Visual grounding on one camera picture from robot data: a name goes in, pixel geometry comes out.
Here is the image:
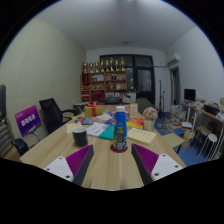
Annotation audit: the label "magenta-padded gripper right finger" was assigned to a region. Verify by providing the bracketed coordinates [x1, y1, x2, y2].
[130, 143, 184, 186]

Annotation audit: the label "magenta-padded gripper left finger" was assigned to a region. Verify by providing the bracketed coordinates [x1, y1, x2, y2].
[43, 143, 95, 187]

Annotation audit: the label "blue white-capped drink bottle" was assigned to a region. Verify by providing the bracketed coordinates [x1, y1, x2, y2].
[111, 105, 128, 152]

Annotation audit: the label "black mug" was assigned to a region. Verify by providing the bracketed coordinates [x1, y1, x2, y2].
[71, 126, 89, 148]

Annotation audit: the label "yellow paper envelope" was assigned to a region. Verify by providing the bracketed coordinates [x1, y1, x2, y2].
[126, 127, 157, 145]

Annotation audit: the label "colourful printed magazine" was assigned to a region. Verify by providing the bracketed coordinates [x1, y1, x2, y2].
[74, 115, 98, 126]

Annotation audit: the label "white round stool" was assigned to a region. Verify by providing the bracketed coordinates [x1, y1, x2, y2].
[199, 133, 218, 162]

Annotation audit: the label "red and yellow book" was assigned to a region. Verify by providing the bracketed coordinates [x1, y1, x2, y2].
[126, 117, 145, 129]

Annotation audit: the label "pink flowers in white pot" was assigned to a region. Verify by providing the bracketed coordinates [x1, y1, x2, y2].
[142, 106, 159, 131]

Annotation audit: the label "black office chair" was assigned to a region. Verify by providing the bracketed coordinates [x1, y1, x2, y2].
[38, 97, 79, 135]

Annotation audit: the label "pile of books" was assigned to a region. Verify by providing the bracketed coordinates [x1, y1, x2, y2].
[169, 104, 188, 125]

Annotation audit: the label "purple sign board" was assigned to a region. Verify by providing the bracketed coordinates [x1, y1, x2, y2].
[14, 104, 42, 138]

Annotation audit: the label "teal book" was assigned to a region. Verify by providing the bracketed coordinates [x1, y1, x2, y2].
[98, 124, 116, 141]

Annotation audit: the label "yellow red-ribboned gift box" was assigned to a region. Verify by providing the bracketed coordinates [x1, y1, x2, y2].
[84, 101, 104, 118]

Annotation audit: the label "small standing orange card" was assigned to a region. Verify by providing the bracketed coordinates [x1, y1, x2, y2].
[128, 102, 139, 119]

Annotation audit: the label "grey striped office chair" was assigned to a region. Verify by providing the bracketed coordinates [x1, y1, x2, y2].
[0, 84, 30, 158]

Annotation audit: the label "wooden side desk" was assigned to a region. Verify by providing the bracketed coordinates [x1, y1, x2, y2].
[191, 107, 224, 144]

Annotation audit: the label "black computer monitor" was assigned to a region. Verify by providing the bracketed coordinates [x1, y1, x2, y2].
[183, 88, 197, 103]

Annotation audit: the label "black-framed glass door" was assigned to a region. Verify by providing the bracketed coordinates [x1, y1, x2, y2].
[126, 54, 156, 104]

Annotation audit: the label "wooden shelf unit with trophies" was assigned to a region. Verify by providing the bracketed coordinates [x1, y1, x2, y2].
[80, 57, 128, 103]

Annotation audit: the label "white wall air conditioner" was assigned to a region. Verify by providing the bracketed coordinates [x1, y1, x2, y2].
[165, 53, 181, 67]

